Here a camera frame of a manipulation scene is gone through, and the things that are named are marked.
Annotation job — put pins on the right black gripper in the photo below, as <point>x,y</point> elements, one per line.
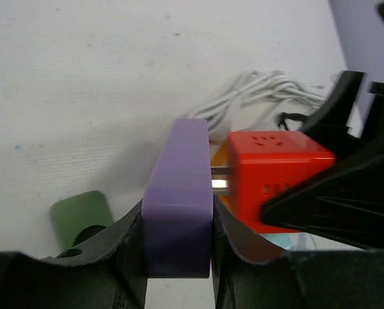
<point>331,118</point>

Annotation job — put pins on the teal charger cube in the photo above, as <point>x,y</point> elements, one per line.
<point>282,240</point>

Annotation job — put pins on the orange usb hub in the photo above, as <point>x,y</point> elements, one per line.
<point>220,181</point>

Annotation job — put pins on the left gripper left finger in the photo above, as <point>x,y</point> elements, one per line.
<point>104,271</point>

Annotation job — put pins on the purple usb hub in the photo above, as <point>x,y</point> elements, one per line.
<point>177,210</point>

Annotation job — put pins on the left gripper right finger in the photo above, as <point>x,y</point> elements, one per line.
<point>249,271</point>

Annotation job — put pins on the green power strip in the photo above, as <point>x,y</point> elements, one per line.
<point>77,218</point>

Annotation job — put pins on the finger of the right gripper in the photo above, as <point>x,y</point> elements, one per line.
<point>344,203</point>

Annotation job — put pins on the red cube socket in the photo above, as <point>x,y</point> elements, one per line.
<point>264,164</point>

